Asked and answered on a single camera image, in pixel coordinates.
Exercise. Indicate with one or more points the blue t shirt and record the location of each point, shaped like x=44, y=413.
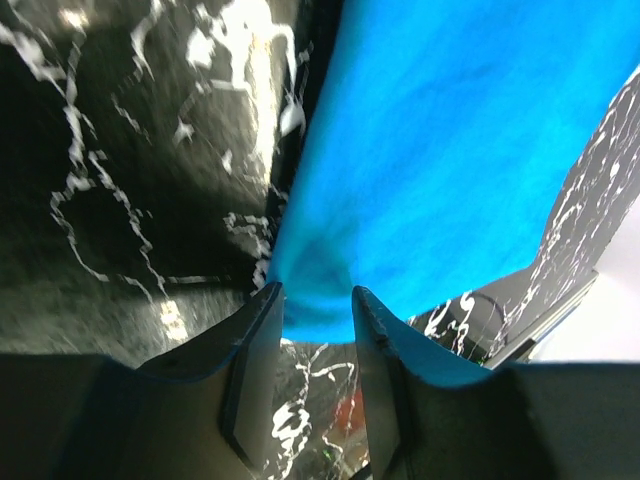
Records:
x=442, y=137

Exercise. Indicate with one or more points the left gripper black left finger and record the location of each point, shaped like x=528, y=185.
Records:
x=199, y=411

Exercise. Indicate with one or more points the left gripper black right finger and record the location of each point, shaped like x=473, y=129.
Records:
x=431, y=414

